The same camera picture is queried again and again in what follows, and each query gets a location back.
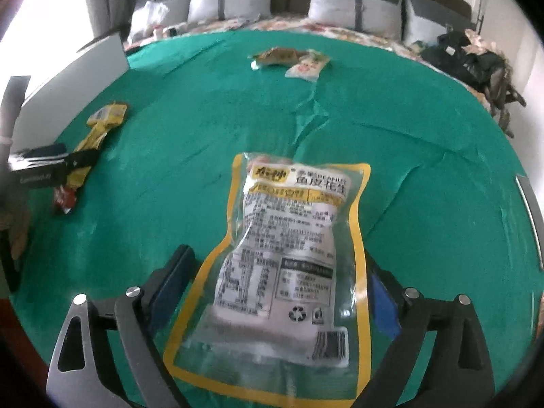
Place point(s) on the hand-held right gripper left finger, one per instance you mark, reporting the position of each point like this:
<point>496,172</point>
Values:
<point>170,289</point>

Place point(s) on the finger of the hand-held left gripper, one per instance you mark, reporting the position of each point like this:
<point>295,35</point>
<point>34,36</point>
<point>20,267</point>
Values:
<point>80,162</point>

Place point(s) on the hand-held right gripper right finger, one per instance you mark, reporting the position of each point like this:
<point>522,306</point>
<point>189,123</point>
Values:
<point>384,306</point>

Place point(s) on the yellow red snack packet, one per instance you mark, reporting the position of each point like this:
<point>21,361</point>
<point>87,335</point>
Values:
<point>102,125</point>

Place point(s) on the clear yellow-rimmed peanut packet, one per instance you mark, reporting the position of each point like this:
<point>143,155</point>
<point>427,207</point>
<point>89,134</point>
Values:
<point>276,263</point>

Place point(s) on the person's left hand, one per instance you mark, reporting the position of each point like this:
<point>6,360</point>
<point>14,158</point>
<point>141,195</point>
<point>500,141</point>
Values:
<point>19,225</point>

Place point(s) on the white board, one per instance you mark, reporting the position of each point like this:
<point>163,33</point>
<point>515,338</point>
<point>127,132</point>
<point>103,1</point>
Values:
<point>85,72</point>

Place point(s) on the small white bottle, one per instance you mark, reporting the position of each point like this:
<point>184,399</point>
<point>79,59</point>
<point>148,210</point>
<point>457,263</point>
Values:
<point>158,33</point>

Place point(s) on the clear plastic bag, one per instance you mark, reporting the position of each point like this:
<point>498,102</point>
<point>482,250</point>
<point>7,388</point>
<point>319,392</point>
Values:
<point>146,19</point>

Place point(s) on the brown snack packet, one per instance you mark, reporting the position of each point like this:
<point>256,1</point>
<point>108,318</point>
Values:
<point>278,56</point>

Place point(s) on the white snack packet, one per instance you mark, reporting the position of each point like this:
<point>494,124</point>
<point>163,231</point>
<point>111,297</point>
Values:
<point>307,67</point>

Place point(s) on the pile of dark clothes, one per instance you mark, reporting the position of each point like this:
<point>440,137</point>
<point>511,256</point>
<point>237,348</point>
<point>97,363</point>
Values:
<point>471,68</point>

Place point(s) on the beige patterned cloth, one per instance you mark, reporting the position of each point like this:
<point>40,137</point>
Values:
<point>480,41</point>

